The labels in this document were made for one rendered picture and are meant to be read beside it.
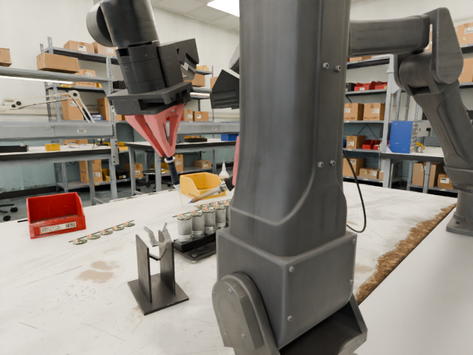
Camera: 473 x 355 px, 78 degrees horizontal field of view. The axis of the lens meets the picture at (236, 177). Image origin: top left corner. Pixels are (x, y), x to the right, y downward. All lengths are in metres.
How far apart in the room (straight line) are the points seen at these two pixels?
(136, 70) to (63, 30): 4.73
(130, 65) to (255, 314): 0.32
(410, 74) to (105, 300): 0.63
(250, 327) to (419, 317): 0.29
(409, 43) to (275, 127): 0.48
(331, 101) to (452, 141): 0.58
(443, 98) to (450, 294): 0.35
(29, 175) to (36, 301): 4.43
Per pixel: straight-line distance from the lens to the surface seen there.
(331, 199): 0.18
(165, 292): 0.42
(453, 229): 0.76
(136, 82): 0.40
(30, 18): 5.05
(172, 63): 0.42
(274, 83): 0.16
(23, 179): 4.87
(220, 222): 0.57
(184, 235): 0.52
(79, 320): 0.41
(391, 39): 0.59
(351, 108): 5.04
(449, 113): 0.70
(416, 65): 0.66
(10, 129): 2.67
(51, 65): 2.80
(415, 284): 0.50
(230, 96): 0.46
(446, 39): 0.65
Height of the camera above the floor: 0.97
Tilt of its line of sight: 11 degrees down
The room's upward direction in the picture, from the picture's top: straight up
